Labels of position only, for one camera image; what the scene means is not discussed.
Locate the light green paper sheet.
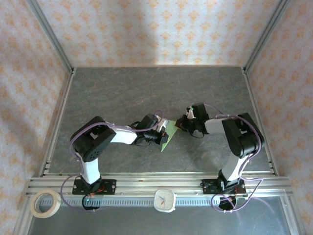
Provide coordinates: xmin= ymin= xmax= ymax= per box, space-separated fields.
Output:
xmin=160 ymin=119 xmax=181 ymax=153

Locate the white square clock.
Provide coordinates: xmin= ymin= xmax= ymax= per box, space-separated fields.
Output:
xmin=154 ymin=188 xmax=177 ymax=213

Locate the cream masking tape roll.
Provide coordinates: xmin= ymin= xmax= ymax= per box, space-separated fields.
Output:
xmin=31 ymin=189 xmax=62 ymax=218

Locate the aluminium mounting rail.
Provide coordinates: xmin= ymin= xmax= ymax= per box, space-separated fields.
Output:
xmin=25 ymin=172 xmax=293 ymax=197

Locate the aluminium side rail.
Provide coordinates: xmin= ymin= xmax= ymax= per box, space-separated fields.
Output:
xmin=241 ymin=66 xmax=278 ymax=177
xmin=40 ymin=68 xmax=77 ymax=177

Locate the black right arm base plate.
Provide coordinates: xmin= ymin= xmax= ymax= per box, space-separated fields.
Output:
xmin=201 ymin=179 xmax=246 ymax=195

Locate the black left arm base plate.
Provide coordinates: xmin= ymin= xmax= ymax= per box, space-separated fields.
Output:
xmin=72 ymin=179 xmax=117 ymax=195

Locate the grey slotted cable duct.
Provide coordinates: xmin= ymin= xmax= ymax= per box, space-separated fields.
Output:
xmin=36 ymin=196 xmax=249 ymax=207

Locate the aluminium frame post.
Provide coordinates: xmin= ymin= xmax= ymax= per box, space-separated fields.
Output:
xmin=243 ymin=0 xmax=293 ymax=74
xmin=25 ymin=0 xmax=75 ymax=74
xmin=280 ymin=195 xmax=303 ymax=235
xmin=13 ymin=195 xmax=34 ymax=235

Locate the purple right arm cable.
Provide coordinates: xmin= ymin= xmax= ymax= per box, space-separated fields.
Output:
xmin=202 ymin=104 xmax=266 ymax=213

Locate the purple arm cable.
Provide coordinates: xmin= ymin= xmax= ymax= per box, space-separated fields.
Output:
xmin=60 ymin=109 xmax=164 ymax=212
xmin=202 ymin=104 xmax=266 ymax=213

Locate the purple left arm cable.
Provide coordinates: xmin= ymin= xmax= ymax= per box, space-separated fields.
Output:
xmin=60 ymin=109 xmax=164 ymax=212

